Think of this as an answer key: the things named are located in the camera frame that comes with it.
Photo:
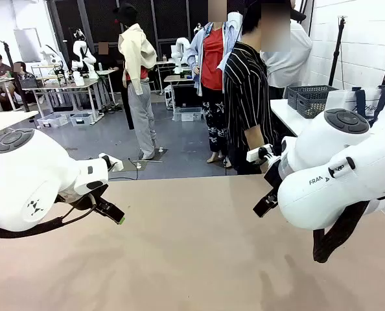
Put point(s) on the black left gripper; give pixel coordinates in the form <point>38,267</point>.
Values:
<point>93,196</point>

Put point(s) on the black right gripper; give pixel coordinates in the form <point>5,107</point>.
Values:
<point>273,178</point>

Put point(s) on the person's left forearm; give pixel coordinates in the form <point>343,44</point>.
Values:
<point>254,139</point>

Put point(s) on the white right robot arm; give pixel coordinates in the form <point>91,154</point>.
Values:
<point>335,168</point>

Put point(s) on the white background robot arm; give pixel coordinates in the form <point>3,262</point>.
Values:
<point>82,55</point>
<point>179,53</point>

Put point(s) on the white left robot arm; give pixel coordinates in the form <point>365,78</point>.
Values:
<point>33,175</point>

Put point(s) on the person's left hand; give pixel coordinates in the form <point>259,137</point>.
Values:
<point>263,166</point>

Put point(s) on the white side table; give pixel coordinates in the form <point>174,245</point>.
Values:
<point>284,115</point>

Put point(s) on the clear plastic storage box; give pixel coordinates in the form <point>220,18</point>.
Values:
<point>53,120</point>
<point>187,114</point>
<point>81,119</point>

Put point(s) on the person in striped black shirt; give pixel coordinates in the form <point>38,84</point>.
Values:
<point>247,97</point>

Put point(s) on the mannequin with cream hoodie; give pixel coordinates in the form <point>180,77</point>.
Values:
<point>139,81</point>

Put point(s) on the black square case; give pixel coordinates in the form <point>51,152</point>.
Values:
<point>186,95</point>

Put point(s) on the grey workbench table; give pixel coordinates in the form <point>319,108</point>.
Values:
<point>63,85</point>

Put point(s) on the white table with single leg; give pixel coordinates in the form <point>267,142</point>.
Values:
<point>4,121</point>

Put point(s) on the standing person in black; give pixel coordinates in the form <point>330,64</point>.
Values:
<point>108,63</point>

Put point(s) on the mannequin with red shirt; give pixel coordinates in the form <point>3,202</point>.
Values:
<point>213,64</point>

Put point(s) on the seated person in dark top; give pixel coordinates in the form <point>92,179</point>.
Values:
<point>22,77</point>

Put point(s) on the grey whiteboard panel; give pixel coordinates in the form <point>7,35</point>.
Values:
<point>27,45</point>

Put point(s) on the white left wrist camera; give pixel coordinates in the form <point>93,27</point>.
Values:
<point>113,163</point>

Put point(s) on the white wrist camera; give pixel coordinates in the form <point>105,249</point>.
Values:
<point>113,163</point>
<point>255,154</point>

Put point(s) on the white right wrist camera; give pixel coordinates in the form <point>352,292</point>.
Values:
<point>255,154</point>

